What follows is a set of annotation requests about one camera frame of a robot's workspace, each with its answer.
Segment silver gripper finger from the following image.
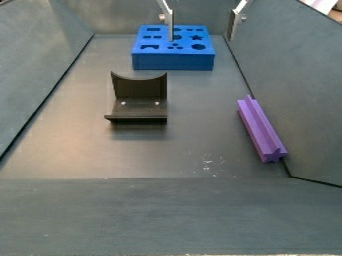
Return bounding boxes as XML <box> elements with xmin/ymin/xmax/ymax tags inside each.
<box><xmin>157</xmin><ymin>0</ymin><xmax>174</xmax><ymax>41</ymax></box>
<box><xmin>227</xmin><ymin>0</ymin><xmax>254</xmax><ymax>41</ymax></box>

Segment purple star-shaped bar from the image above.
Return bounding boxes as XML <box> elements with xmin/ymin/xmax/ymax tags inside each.
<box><xmin>238</xmin><ymin>95</ymin><xmax>287</xmax><ymax>163</ymax></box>

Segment black curved fixture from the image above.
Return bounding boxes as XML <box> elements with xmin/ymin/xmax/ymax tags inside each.
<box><xmin>104</xmin><ymin>73</ymin><xmax>169</xmax><ymax>123</ymax></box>

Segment blue shape sorter block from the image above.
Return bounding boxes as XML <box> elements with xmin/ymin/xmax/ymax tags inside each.
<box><xmin>131</xmin><ymin>24</ymin><xmax>215</xmax><ymax>71</ymax></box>

